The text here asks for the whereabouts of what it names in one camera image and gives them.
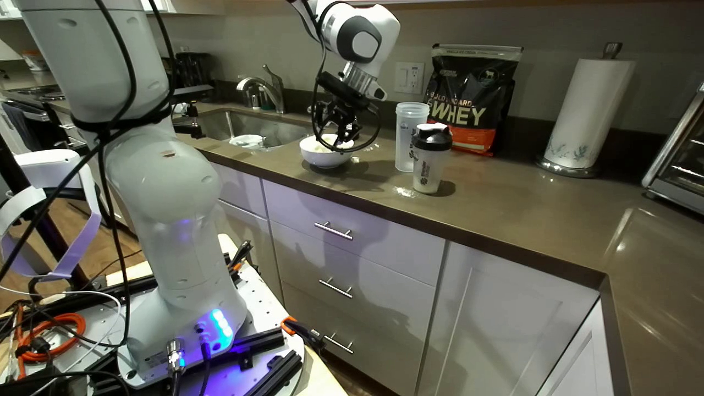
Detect black whey protein bag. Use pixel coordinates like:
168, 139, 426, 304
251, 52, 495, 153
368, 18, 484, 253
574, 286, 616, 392
426, 44, 523, 156

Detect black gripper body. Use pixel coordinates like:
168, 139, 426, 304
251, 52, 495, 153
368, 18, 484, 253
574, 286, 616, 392
310, 72, 378, 141

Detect stainless steel sink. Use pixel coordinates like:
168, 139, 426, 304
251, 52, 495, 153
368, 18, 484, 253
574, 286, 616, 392
199, 109, 308, 150

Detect white paper towel roll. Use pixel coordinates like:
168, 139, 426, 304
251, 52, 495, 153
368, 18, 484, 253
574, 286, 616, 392
541, 42, 633, 175

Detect open clear plastic cup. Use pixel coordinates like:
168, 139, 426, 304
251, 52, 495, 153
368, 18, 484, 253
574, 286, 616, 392
396, 102, 429, 173

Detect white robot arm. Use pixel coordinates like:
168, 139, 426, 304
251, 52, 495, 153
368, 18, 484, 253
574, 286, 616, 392
14, 0, 250, 388

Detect shaker bottle with black lid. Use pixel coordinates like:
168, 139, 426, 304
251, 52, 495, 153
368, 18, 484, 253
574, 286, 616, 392
412, 123, 454, 194

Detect silver toaster oven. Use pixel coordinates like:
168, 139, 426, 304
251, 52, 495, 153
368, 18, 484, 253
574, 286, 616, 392
643, 83, 704, 216

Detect white cabinet drawers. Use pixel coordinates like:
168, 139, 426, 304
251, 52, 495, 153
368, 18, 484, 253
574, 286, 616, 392
218, 167, 445, 396

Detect chrome kitchen faucet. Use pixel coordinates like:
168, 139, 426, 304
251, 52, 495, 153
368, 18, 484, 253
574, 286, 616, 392
236, 68, 284, 113

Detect orange cable coil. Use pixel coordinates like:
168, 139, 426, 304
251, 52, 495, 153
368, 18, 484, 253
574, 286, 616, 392
15, 313, 89, 367

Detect white ceramic bowl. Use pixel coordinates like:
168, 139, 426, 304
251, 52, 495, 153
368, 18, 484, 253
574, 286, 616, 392
300, 135, 353, 169

